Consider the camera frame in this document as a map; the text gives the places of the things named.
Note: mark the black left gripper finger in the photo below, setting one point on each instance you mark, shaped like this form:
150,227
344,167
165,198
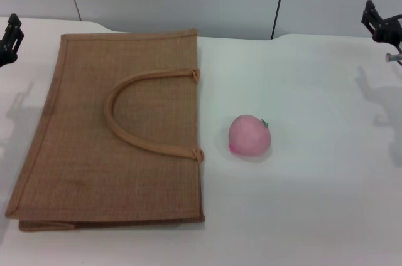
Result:
15,34
7,52

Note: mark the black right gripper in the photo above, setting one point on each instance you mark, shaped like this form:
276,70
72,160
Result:
392,29

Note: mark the brown jute handbag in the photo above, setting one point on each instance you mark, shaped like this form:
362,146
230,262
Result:
94,168

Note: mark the pink peach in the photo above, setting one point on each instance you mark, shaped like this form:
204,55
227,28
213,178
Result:
249,137

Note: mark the dark thin pole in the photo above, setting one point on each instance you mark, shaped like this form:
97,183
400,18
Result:
279,2

